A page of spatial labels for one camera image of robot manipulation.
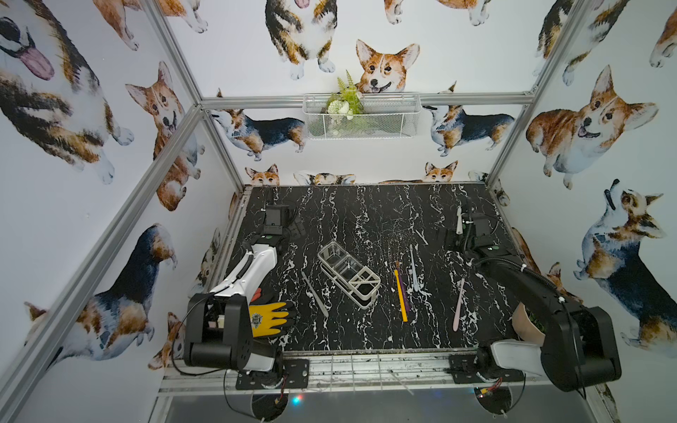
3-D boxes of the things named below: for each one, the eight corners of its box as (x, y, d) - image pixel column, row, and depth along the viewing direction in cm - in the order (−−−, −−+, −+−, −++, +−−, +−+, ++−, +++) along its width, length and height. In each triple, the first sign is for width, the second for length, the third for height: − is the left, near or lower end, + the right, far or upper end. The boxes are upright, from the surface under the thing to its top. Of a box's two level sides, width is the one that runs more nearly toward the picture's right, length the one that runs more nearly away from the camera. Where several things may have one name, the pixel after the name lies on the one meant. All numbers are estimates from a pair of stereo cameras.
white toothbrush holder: (316, 267, 97) (312, 252, 89) (332, 253, 101) (330, 237, 93) (365, 311, 87) (366, 299, 78) (381, 293, 91) (383, 279, 82)
